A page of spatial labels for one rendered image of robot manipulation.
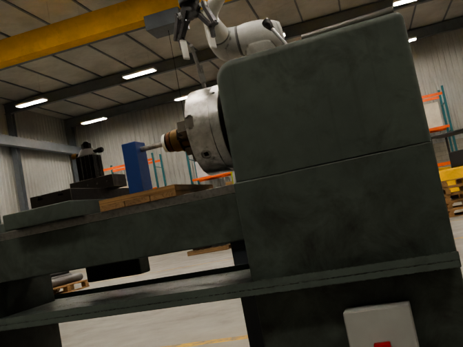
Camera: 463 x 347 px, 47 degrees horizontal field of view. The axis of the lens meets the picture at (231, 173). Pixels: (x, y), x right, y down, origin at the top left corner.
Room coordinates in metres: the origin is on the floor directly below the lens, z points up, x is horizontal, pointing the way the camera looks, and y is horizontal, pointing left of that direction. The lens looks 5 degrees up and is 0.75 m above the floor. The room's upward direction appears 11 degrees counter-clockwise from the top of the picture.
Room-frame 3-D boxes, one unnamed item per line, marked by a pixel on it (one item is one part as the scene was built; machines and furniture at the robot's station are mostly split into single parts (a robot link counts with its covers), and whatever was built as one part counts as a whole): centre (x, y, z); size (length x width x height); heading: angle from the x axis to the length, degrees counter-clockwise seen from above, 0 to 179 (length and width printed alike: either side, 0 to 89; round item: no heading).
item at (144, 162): (2.00, 0.35, 1.00); 0.08 x 0.06 x 0.23; 162
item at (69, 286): (9.96, 3.72, 0.07); 1.24 x 0.86 x 0.14; 162
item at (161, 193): (1.98, 0.28, 0.88); 0.36 x 0.30 x 0.04; 162
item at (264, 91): (1.79, -0.36, 1.06); 0.59 x 0.48 x 0.39; 72
